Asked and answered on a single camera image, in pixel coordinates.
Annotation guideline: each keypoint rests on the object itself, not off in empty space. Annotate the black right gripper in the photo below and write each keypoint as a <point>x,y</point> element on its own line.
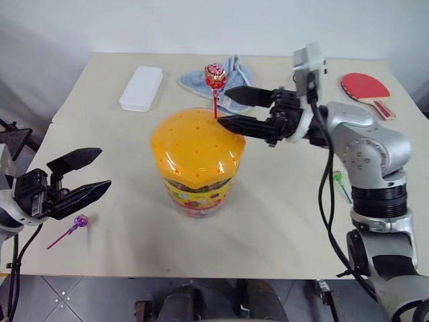
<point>285,114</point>

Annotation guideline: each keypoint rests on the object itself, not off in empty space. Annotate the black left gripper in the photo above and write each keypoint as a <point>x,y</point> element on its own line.
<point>31,192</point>

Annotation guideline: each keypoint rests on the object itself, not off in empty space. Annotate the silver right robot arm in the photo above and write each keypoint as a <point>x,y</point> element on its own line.
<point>375,147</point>

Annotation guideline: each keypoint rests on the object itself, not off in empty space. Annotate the orange perforated jar lid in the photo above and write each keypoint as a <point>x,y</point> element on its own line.
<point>197,144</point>

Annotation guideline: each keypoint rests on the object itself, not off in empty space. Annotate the clear colourful candy jar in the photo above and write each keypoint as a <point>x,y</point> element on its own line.
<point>201,201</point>

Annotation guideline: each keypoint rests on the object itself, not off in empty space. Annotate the light blue towel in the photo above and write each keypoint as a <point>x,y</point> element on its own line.
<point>234,80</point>

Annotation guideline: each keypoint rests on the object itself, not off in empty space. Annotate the purple lollipop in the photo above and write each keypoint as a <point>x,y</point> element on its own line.
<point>80,222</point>

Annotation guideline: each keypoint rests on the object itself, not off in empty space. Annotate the red lollipop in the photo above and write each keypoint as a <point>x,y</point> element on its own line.
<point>214,75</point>

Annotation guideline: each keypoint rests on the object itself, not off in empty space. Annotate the black triangular stand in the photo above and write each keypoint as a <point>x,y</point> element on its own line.
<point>15,139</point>

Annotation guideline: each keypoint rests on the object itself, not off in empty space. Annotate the white plastic box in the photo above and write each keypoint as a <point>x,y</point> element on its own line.
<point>141,88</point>

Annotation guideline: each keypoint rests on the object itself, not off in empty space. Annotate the green lollipop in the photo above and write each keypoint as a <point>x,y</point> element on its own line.
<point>338,177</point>

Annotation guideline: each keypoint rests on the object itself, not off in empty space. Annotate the red table tennis paddle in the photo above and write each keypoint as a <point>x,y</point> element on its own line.
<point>363,85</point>

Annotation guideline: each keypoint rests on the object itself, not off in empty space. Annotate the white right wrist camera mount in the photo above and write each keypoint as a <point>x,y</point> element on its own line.
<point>310,63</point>

